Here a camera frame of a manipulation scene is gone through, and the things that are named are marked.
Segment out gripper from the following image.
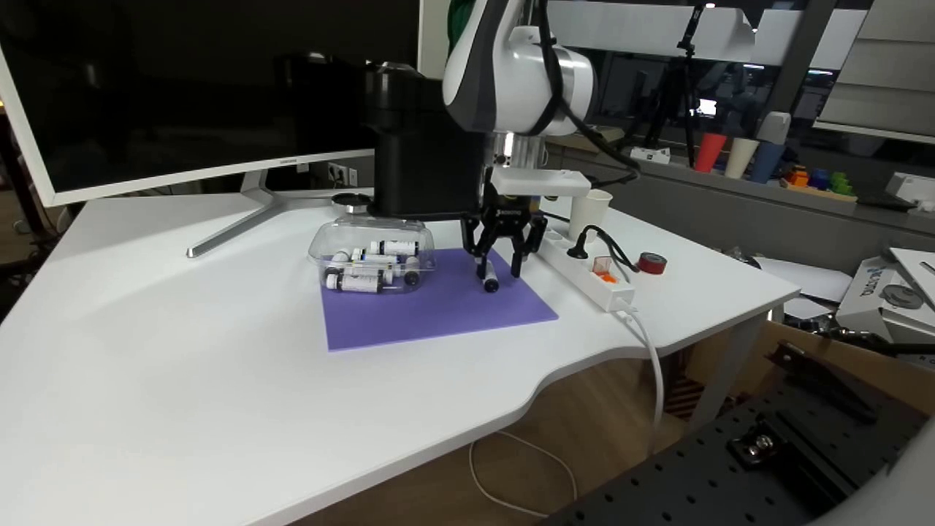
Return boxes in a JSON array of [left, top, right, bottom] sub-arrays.
[[461, 183, 549, 283]]

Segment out transparent plastic bowl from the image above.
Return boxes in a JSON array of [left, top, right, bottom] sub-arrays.
[[308, 216, 438, 296]]

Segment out white paper cup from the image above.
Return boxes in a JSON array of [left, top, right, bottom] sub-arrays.
[[568, 188, 614, 243]]

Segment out white power strip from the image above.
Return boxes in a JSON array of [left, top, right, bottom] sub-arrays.
[[536, 222, 637, 314]]

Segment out purple mat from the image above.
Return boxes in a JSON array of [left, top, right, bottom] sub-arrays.
[[319, 247, 560, 354]]

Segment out black coffee machine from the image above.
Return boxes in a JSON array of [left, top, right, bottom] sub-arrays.
[[331, 61, 489, 222]]

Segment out red cup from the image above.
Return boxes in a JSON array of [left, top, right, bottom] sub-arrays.
[[692, 131, 729, 175]]

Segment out blue cup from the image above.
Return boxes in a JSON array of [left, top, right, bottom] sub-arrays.
[[748, 140, 787, 186]]

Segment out sheet of white paper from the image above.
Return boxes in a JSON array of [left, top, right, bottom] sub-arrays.
[[752, 255, 854, 321]]

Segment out board with coloured blocks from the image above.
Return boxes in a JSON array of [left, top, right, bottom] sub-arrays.
[[779, 165, 858, 203]]

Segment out white curved monitor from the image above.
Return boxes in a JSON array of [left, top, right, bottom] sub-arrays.
[[0, 0, 421, 261]]

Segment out stack of white boxes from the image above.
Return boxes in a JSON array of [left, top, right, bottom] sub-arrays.
[[835, 247, 935, 346]]

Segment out window blind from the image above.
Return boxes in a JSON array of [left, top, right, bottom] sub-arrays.
[[813, 0, 935, 145]]

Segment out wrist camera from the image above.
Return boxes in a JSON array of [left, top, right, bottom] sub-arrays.
[[491, 169, 592, 199]]

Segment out black plug with cable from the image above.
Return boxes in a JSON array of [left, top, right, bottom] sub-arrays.
[[565, 224, 641, 275]]

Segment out white cable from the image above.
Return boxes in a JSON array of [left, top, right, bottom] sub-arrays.
[[467, 302, 667, 520]]

